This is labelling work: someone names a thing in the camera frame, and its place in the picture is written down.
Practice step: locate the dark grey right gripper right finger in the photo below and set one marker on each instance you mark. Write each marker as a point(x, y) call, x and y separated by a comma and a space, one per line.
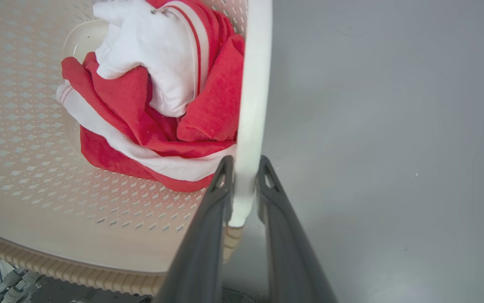
point(290, 252)

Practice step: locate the white cloth garment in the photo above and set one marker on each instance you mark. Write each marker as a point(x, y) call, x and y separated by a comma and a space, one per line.
point(153, 50)

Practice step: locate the cream perforated plastic laundry basket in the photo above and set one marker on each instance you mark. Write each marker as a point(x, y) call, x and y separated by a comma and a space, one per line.
point(23, 168)

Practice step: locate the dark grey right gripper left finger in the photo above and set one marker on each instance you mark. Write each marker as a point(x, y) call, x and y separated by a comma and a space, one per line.
point(199, 252)

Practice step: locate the red towel with white stripe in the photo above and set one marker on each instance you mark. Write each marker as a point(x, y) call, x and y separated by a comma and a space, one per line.
point(141, 126)

